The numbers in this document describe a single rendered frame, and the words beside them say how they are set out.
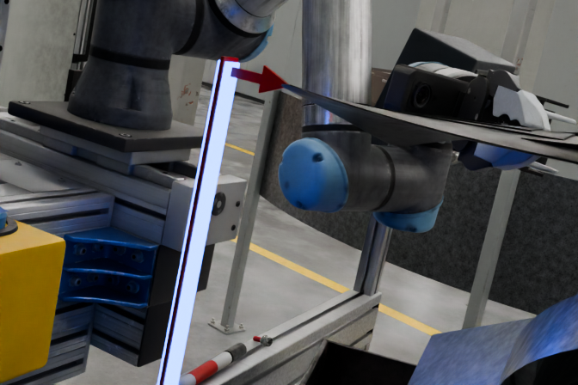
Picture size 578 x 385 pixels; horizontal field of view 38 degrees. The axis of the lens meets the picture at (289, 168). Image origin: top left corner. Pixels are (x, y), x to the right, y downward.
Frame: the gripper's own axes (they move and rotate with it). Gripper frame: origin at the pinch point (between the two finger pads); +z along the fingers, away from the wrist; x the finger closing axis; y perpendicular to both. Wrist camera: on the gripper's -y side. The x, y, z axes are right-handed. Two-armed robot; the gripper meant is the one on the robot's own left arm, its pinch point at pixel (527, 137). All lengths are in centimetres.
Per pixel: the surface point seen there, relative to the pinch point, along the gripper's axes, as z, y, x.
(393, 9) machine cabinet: -1003, 268, -62
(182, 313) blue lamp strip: -8.8, -21.3, 24.5
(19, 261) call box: 13.3, -34.8, 15.4
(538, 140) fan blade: 9.8, -4.0, -0.4
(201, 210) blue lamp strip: -8.7, -22.4, 14.9
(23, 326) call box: 12.4, -33.6, 19.7
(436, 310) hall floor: -301, 138, 104
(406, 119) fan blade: 7.9, -12.9, 1.0
